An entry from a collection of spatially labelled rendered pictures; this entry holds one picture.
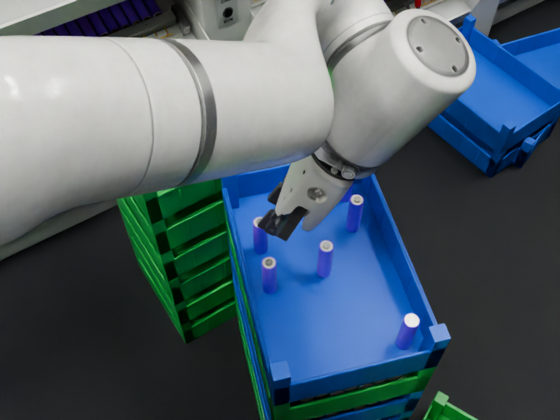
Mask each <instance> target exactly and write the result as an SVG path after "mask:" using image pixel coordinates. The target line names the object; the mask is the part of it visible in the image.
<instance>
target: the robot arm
mask: <svg viewBox="0 0 560 420"><path fill-rule="evenodd" d="M329 76H330V77H329ZM475 76H476V62H475V57H474V55H473V51H472V49H471V48H470V46H469V44H468V41H467V40H466V39H465V37H464V36H463V35H462V34H461V33H460V32H459V31H458V30H457V29H456V28H455V27H454V26H453V25H452V24H451V23H450V22H449V21H448V20H446V19H445V18H443V17H441V16H439V15H437V14H436V13H434V12H429V11H427V10H422V9H408V10H406V11H403V12H400V13H399V14H398V15H397V16H396V17H394V16H393V14H392V13H391V11H390V10H389V8H388V6H387V5H386V3H385V2H384V1H383V0H267V1H266V2H265V4H264V5H263V6H262V8H261V9H260V10H259V12H258V13H257V15H256V17H255V18H254V19H253V20H252V23H251V24H250V26H249V28H248V30H247V32H246V35H245V37H244V39H243V41H242V42H239V41H217V40H194V39H173V38H145V37H75V36H27V35H15V36H0V246H2V245H4V244H6V243H10V242H12V241H14V240H16V239H18V238H20V237H21V236H23V235H25V234H26V233H28V232H30V231H31V230H33V229H34V228H36V227H37V226H39V225H40V224H42V223H44V222H46V221H47V220H49V219H50V218H53V217H55V216H57V215H58V214H60V213H64V212H66V211H68V210H70V209H73V208H78V207H82V206H86V205H90V204H94V203H102V202H106V201H110V200H114V199H118V198H127V197H132V196H137V195H141V194H145V193H153V192H158V191H162V190H167V189H171V188H179V187H183V186H187V185H191V184H195V183H203V182H206V181H211V180H215V179H219V178H226V177H231V176H234V175H238V174H243V173H250V172H254V171H258V170H263V169H267V168H275V167H278V166H282V165H286V164H289V163H291V165H290V167H289V169H288V172H287V174H286V176H285V178H284V179H283V182H280V183H279V184H278V185H277V186H276V187H275V188H274V189H273V190H272V191H271V193H270V194H269V195H268V197H267V200H268V201H269V202H270V203H272V204H274V205H276V207H275V208H274V209H270V210H269V211H268V212H267V213H266V214H265V215H264V216H263V217H262V219H261V220H260V221H259V222H258V224H257V226H258V227H259V228H261V229H263V230H264V231H265V232H266V233H268V234H270V235H272V236H276V237H278V238H281V239H282V240H284V241H287V240H288V239H289V237H290V236H291V234H292V233H293V231H294V230H295V228H296V227H297V225H298V224H299V223H300V221H301V220H302V218H303V217H304V219H303V220H302V229H303V230H305V231H307V232H309V231H312V230H313V229H314V228H315V227H316V226H317V225H318V224H319V223H320V222H321V221H322V220H323V219H324V218H325V217H326V216H327V215H328V214H329V213H330V212H331V211H332V210H333V209H334V208H335V207H336V205H337V204H338V203H339V202H340V201H341V199H342V198H343V196H344V195H345V194H346V192H347V191H348V189H349V188H350V187H351V186H352V184H353V181H354V180H357V179H363V178H367V177H369V176H371V175H372V174H374V173H375V172H376V171H377V170H378V169H379V168H380V167H381V166H382V165H383V164H384V163H385V162H386V161H388V160H389V159H390V158H391V157H392V156H393V155H394V154H396V153H397V152H398V151H399V150H400V149H401V148H403V147H404V146H405V145H406V144H407V143H408V142H409V141H411V140H412V139H413V138H414V137H415V136H416V135H417V134H418V133H420V132H421V131H422V130H423V129H424V128H425V127H426V126H427V125H428V124H429V123H430V122H431V121H432V120H434V119H435V118H436V117H437V116H438V115H439V114H440V113H442V112H443V111H444V110H445V109H446V108H447V107H448V106H450V105H451V104H452V103H453V102H454V101H455V100H456V99H458V98H459V97H460V96H461V95H462V94H463V93H465V92H466V91H467V90H468V89H469V88H470V86H471V85H472V84H473V81H474V78H475ZM330 78H331V80H330ZM331 82H332V83H331Z"/></svg>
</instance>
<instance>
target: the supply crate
mask: <svg viewBox="0 0 560 420"><path fill-rule="evenodd" d="M290 165H291V163H289V164H286V165H282V166H278V167H271V168H267V169H263V170H258V171H254V172H246V173H243V174H238V175H234V176H231V177H223V178H221V185H222V199H223V203H224V207H225V210H226V214H227V220H228V223H229V229H230V231H231V234H232V240H233V244H234V247H235V251H236V254H237V260H238V264H239V267H240V272H241V275H242V281H243V285H244V288H245V293H246V295H247V301H248V305H249V308H250V312H251V315H252V322H253V327H254V329H255V333H256V336H257V342H258V346H259V349H260V353H261V356H262V365H263V366H264V370H265V373H266V377H267V383H268V386H269V390H270V393H271V397H272V403H273V406H274V407H275V406H278V405H282V404H285V403H292V402H296V401H299V400H303V399H306V398H312V397H316V396H319V395H323V394H326V393H332V392H336V391H339V390H343V389H346V388H353V387H356V386H360V385H363V384H367V383H373V382H376V381H380V380H383V379H387V378H393V377H396V376H400V375H403V374H407V373H414V372H417V371H421V370H424V369H428V368H434V367H436V366H437V365H438V363H439V361H440V359H441V357H442V355H443V353H444V351H445V349H446V347H447V346H448V344H449V342H450V340H451V337H450V335H449V332H448V330H447V327H446V325H445V323H442V324H438V323H437V321H436V318H435V317H434V315H433V311H432V309H431V307H430V305H429V302H428V300H427V297H426V295H425V293H424V291H423V288H422V285H421V283H420V281H419V279H418V275H417V274H416V272H415V269H414V267H413V264H412V262H411V259H410V257H409V256H408V252H407V249H406V248H405V246H404V243H403V240H402V238H401V236H400V234H399V231H398V228H397V226H396V224H395V222H394V220H393V216H392V214H391V212H390V210H389V208H388V205H387V203H386V200H385V198H384V196H383V193H382V190H381V188H380V187H379V184H378V181H377V179H376V177H375V174H372V175H371V176H369V177H366V178H363V179H357V180H354V182H353V187H352V195H354V194H359V195H361V196H363V198H364V204H363V209H362V217H361V222H360V227H359V229H358V231H356V232H349V231H348V230H347V229H346V223H347V218H348V207H349V202H350V201H349V202H341V201H340V202H339V203H338V204H337V205H336V207H335V208H334V209H333V210H332V211H331V212H330V213H329V214H328V215H327V216H326V217H325V218H324V219H323V220H322V221H321V222H320V223H319V224H318V225H317V226H316V227H315V228H314V229H313V230H312V231H309V232H307V231H305V230H303V229H302V225H303V219H304V217H303V218H302V220H301V221H300V223H299V224H298V225H297V227H296V228H295V230H294V231H293V232H292V234H291V236H290V237H289V239H288V240H287V241H284V240H282V239H281V238H279V237H276V236H272V235H270V234H267V252H266V253H264V254H257V253H256V252H255V251H254V243H253V219H254V218H256V217H263V216H264V215H265V214H266V213H267V212H268V211H269V210H270V209H274V208H275V207H276V205H274V204H272V203H270V202H269V201H268V195H269V194H270V193H271V191H272V190H273V189H274V188H275V187H276V186H277V185H278V184H279V183H280V182H281V183H283V179H284V178H285V176H286V174H287V173H288V169H289V167H290ZM323 240H329V241H331V242H332V243H333V244H334V249H333V256H332V269H331V273H330V275H329V276H328V277H320V276H318V274H317V267H318V249H319V243H320V242H321V241H323ZM265 257H273V258H275V259H276V261H277V290H276V292H274V293H272V294H267V293H265V292H264V291H263V280H262V260H263V259H264V258H265ZM408 313H414V314H416V315H417V316H418V317H419V319H420V323H419V326H418V328H417V331H416V334H415V336H414V339H413V340H412V344H411V346H410V348H409V349H407V350H402V349H400V348H398V347H397V345H396V339H397V336H398V333H399V330H400V327H401V325H402V323H403V319H404V317H405V315H407V314H408Z"/></svg>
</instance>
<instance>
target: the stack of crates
mask: <svg viewBox="0 0 560 420"><path fill-rule="evenodd" d="M116 200H117V205H118V207H119V210H120V213H121V215H122V220H123V221H124V224H125V227H126V229H127V234H128V236H129V238H130V241H131V244H132V248H133V250H134V253H135V255H136V258H137V262H138V265H139V267H140V268H141V270H142V272H143V274H144V275H145V277H146V279H147V280H148V282H149V284H150V285H151V287H152V289H153V291H154V292H155V293H156V295H157V297H158V299H159V301H160V302H161V304H162V305H163V307H164V309H165V310H166V312H167V314H168V316H169V317H170V318H171V320H172V322H173V324H174V326H175V328H176V329H177V331H178V332H179V334H180V336H181V337H182V340H183V341H184V342H185V344H188V343H190V342H191V341H193V340H195V339H196V338H199V337H201V336H202V335H203V334H205V333H207V332H209V331H211V330H213V329H214V328H216V327H218V326H219V325H221V324H223V323H225V322H226V321H228V320H230V319H231V318H234V317H236V316H237V309H236V302H235V295H234V287H233V275H232V267H231V260H230V253H229V246H228V233H227V227H226V219H225V212H224V205H223V193H222V185H221V178H219V179H215V180H211V181H206V182H200V183H195V184H191V185H187V186H183V187H175V188H171V189H167V190H162V191H158V192H150V193H145V194H141V195H137V196H132V197H124V198H118V199H116Z"/></svg>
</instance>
